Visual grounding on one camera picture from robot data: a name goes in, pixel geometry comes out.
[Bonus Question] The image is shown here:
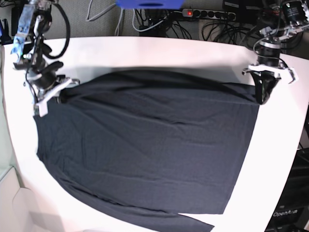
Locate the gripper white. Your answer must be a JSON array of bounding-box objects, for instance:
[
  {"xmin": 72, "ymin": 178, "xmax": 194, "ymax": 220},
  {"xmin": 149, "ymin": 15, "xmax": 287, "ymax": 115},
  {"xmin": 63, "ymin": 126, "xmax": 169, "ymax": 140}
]
[
  {"xmin": 33, "ymin": 77, "xmax": 80, "ymax": 117},
  {"xmin": 242, "ymin": 64, "xmax": 298, "ymax": 104}
]

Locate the dark navy long-sleeve T-shirt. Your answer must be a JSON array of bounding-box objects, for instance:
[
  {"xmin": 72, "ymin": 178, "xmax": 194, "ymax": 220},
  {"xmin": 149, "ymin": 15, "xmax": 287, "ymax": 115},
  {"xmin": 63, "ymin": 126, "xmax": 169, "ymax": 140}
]
[{"xmin": 34, "ymin": 70, "xmax": 259, "ymax": 232}]

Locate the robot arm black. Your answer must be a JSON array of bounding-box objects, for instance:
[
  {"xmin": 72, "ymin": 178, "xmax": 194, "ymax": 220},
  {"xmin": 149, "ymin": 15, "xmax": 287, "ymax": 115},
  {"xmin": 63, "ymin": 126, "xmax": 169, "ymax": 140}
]
[
  {"xmin": 242, "ymin": 0, "xmax": 309, "ymax": 105},
  {"xmin": 11, "ymin": 0, "xmax": 80, "ymax": 117}
]

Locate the black device on stand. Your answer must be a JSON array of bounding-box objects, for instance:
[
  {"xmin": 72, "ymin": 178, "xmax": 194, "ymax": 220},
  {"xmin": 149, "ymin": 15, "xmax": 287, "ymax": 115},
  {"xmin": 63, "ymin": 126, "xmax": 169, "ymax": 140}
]
[{"xmin": 0, "ymin": 0, "xmax": 27, "ymax": 46}]

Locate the black power strip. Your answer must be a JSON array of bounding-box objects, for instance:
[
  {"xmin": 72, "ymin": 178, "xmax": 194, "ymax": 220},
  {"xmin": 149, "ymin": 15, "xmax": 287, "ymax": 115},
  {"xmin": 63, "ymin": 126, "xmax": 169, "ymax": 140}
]
[{"xmin": 180, "ymin": 8, "xmax": 237, "ymax": 22}]

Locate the blue plastic box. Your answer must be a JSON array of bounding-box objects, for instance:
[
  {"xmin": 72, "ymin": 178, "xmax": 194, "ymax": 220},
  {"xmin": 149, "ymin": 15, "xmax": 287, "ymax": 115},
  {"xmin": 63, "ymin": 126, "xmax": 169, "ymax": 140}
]
[{"xmin": 116, "ymin": 0, "xmax": 184, "ymax": 9}]

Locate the black OpenArm control box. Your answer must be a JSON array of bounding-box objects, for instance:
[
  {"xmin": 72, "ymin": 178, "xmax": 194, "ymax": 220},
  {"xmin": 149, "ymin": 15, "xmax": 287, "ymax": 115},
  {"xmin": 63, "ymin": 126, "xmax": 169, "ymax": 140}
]
[{"xmin": 266, "ymin": 148, "xmax": 309, "ymax": 232}]

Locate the white cable on floor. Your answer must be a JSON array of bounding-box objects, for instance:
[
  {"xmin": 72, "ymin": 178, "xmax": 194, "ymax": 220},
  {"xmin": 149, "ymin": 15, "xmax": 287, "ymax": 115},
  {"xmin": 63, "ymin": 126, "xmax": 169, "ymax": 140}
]
[{"xmin": 114, "ymin": 9, "xmax": 167, "ymax": 37}]

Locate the metal shelf frame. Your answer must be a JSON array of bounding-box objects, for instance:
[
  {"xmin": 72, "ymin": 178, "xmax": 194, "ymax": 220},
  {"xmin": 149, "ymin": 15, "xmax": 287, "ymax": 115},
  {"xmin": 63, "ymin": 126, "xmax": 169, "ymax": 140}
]
[{"xmin": 277, "ymin": 0, "xmax": 309, "ymax": 53}]

